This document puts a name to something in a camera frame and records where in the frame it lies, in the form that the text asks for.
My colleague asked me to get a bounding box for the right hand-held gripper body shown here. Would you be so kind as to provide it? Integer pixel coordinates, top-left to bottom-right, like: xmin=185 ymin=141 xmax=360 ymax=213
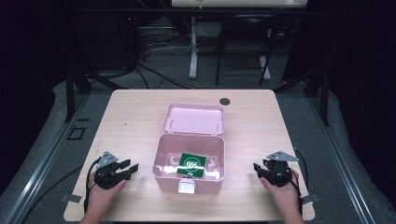
xmin=262 ymin=150 xmax=300 ymax=188

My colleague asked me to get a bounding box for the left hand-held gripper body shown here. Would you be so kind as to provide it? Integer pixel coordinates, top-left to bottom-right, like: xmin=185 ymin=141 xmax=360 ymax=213
xmin=93 ymin=151 xmax=132 ymax=190

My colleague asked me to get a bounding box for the green small carton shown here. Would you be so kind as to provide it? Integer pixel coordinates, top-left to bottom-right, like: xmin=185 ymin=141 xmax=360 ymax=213
xmin=176 ymin=152 xmax=207 ymax=179

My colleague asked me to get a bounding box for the pink lidded storage box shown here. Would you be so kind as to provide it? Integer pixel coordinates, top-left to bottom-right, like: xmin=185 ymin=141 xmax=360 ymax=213
xmin=151 ymin=103 xmax=226 ymax=195

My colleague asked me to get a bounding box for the person's left hand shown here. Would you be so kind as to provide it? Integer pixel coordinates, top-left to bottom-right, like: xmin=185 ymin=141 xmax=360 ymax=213
xmin=86 ymin=172 xmax=128 ymax=216

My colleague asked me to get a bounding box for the person's right hand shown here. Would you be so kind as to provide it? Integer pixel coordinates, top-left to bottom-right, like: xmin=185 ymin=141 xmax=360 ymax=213
xmin=260 ymin=169 xmax=302 ymax=217

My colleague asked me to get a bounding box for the grey metal table clip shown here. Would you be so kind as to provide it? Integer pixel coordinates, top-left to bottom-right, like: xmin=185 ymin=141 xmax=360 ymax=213
xmin=301 ymin=193 xmax=321 ymax=205
xmin=60 ymin=193 xmax=83 ymax=204

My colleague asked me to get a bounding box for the black chair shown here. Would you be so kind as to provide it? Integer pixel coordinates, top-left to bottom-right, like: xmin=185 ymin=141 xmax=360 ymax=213
xmin=215 ymin=13 xmax=276 ymax=87

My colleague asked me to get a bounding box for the white desk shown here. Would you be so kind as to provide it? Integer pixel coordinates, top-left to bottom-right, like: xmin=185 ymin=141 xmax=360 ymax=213
xmin=170 ymin=0 xmax=309 ymax=82

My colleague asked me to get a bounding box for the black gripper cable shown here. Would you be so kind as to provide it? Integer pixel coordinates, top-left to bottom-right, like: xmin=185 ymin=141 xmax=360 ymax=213
xmin=82 ymin=158 xmax=101 ymax=215
xmin=290 ymin=147 xmax=310 ymax=217

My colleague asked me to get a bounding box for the black floor cable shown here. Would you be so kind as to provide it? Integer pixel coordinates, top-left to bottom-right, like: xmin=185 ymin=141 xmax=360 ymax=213
xmin=21 ymin=165 xmax=84 ymax=224

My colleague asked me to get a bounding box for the aluminium floor rail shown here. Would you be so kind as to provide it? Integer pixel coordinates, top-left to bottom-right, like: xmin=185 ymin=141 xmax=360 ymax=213
xmin=305 ymin=90 xmax=376 ymax=224
xmin=2 ymin=92 xmax=91 ymax=224

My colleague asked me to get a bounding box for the black metal frame stand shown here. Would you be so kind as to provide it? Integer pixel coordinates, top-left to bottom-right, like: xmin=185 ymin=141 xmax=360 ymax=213
xmin=63 ymin=66 xmax=129 ymax=123
xmin=274 ymin=66 xmax=331 ymax=127

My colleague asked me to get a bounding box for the tangle of floor cables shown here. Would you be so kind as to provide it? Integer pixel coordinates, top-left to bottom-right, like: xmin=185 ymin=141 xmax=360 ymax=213
xmin=134 ymin=26 xmax=202 ymax=91

